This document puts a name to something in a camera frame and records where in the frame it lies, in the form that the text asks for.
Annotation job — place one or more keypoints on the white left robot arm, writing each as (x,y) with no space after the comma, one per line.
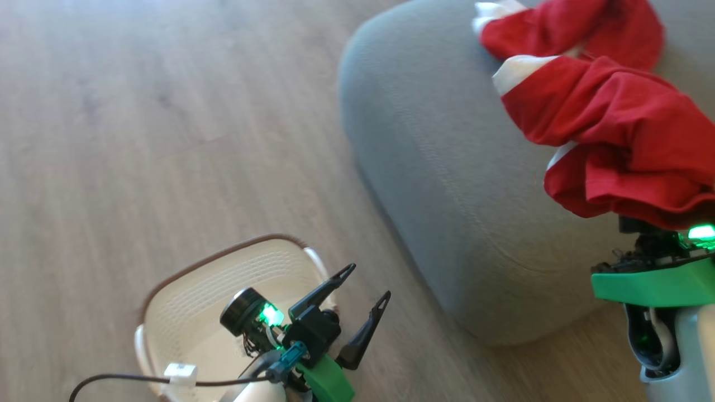
(251,395)

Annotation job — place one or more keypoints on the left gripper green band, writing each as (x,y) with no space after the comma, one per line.
(251,312)

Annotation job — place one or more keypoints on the white plastic laundry basket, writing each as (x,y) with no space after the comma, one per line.
(190,312)

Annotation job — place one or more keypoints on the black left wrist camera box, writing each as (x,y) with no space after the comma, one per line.
(314,335)

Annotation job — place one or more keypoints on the red jersey with white trim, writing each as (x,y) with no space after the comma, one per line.
(614,128)

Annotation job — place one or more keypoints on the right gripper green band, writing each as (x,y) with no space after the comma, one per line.
(653,282)

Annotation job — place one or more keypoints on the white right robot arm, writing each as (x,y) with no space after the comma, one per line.
(692,357)

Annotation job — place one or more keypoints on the grey fabric sofa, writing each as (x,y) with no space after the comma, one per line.
(458,195)

